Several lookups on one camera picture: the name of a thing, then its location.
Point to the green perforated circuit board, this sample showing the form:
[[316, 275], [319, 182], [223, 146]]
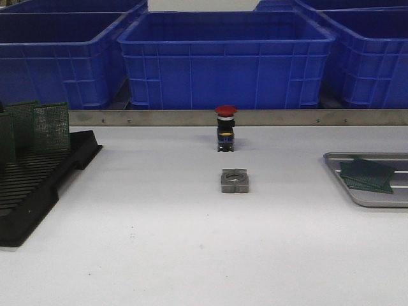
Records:
[[353, 184], [367, 173], [23, 124], [51, 128], [8, 152]]

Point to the black slotted board rack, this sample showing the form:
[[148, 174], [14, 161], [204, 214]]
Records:
[[29, 186]]

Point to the silver metal tray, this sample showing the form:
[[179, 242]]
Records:
[[398, 183]]

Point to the grey square mounting block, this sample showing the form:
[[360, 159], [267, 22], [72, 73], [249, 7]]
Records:
[[234, 181]]

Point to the red emergency stop button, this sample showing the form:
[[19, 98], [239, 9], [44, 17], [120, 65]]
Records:
[[225, 125]]

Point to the centre blue plastic crate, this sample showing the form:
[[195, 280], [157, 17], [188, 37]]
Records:
[[248, 59]]

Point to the blue plastic crate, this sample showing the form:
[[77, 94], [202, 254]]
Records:
[[367, 66], [62, 57], [248, 59]]

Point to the back right blue crate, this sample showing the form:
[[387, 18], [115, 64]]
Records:
[[329, 5]]

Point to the left blue plastic crate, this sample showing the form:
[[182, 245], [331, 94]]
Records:
[[62, 57]]

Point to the right blue plastic crate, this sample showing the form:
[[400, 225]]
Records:
[[367, 66]]

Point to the back left blue crate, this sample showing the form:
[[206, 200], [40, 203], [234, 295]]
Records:
[[76, 6]]

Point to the metal table edge rail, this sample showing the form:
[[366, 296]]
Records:
[[331, 117]]

